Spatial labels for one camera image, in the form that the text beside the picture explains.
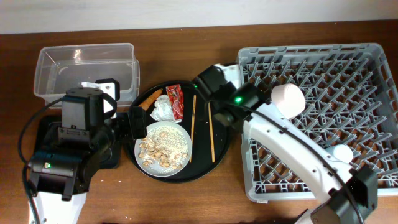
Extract black round tray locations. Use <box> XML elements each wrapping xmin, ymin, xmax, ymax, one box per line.
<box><xmin>132</xmin><ymin>80</ymin><xmax>232</xmax><ymax>183</ymax></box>

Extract orange carrot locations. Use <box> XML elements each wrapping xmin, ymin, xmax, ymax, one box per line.
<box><xmin>139</xmin><ymin>89</ymin><xmax>162</xmax><ymax>111</ymax></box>

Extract red snack wrapper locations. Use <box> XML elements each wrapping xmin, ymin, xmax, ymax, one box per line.
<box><xmin>166</xmin><ymin>84</ymin><xmax>184</xmax><ymax>120</ymax></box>

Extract crumpled white napkin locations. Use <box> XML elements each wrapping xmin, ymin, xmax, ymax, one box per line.
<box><xmin>150</xmin><ymin>95</ymin><xmax>182</xmax><ymax>123</ymax></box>

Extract grey plate with food scraps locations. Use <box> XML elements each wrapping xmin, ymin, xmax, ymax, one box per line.
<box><xmin>134</xmin><ymin>121</ymin><xmax>192</xmax><ymax>177</ymax></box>

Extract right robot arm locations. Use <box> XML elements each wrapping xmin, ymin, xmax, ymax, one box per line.
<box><xmin>192</xmin><ymin>65</ymin><xmax>378</xmax><ymax>223</ymax></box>

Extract blue plastic cup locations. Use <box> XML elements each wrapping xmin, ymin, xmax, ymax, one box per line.
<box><xmin>325</xmin><ymin>144</ymin><xmax>353</xmax><ymax>164</ymax></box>

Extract grey dishwasher rack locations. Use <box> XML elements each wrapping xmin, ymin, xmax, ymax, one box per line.
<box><xmin>237</xmin><ymin>43</ymin><xmax>397</xmax><ymax>196</ymax></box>

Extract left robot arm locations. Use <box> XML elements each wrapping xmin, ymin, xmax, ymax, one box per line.
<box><xmin>22</xmin><ymin>87</ymin><xmax>147</xmax><ymax>223</ymax></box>

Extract black rectangular tray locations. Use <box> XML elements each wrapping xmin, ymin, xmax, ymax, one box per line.
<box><xmin>34</xmin><ymin>115</ymin><xmax>121</xmax><ymax>169</ymax></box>

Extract clear plastic bin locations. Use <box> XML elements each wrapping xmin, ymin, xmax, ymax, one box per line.
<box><xmin>34</xmin><ymin>43</ymin><xmax>140</xmax><ymax>107</ymax></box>

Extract wooden chopstick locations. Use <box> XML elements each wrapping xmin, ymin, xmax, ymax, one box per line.
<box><xmin>189</xmin><ymin>95</ymin><xmax>197</xmax><ymax>163</ymax></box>
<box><xmin>208</xmin><ymin>102</ymin><xmax>215</xmax><ymax>163</ymax></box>

